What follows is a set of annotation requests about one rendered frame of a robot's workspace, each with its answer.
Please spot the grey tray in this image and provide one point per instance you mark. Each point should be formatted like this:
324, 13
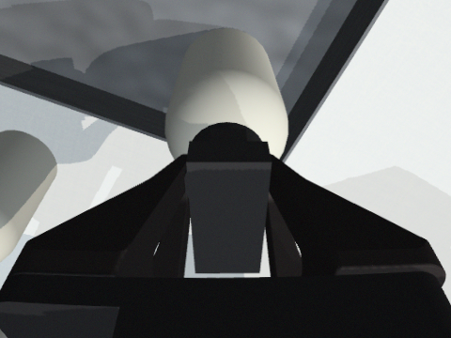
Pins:
118, 60

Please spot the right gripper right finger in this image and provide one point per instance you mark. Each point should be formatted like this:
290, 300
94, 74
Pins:
334, 235

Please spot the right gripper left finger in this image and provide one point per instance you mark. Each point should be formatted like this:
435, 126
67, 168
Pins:
121, 234

